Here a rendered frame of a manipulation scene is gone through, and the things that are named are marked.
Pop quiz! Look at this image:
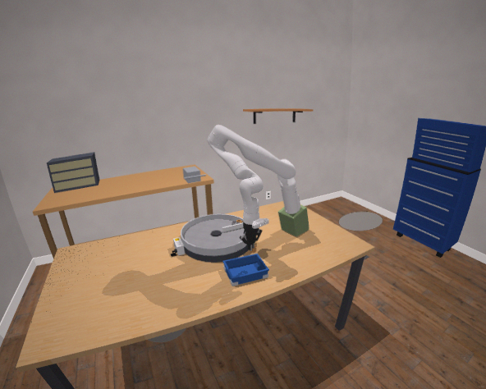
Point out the grey round turning table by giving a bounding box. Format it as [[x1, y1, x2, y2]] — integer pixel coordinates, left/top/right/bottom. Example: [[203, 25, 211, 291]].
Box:
[[171, 214, 248, 263]]

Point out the blue crate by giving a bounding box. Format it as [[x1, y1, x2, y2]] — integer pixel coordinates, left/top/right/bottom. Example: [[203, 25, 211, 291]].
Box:
[[223, 254, 269, 286]]

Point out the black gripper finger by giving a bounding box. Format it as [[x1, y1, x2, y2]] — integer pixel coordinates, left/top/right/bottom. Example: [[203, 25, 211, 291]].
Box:
[[240, 232, 253, 251], [252, 229, 262, 249]]

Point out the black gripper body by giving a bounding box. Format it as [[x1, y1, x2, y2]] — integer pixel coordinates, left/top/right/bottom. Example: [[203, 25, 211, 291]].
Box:
[[243, 222, 259, 239]]

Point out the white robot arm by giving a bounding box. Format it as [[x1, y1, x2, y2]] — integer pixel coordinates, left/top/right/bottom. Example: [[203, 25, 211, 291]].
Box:
[[208, 125, 300, 229]]

